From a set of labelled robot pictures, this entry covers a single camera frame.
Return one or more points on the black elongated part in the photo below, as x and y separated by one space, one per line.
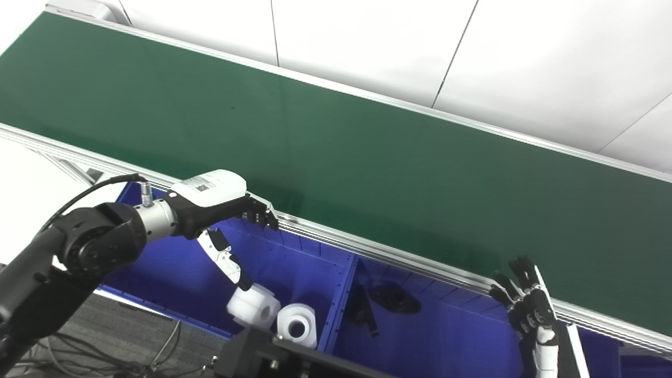
363 310

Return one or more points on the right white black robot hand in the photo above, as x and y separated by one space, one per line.
535 315

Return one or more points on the black round flange part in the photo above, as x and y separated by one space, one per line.
395 299

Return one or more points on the blue plastic bin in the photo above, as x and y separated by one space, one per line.
178 273
646 367
451 336

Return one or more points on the white round plastic part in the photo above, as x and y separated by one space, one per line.
305 317
249 307

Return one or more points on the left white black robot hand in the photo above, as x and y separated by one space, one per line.
210 197

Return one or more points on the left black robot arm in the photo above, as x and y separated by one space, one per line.
79 252

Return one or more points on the grey conveyor end cover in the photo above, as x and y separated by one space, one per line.
94 9

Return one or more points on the green conveyor belt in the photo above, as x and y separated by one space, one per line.
399 258
367 173

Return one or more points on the black robot torso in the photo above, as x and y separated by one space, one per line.
252 357

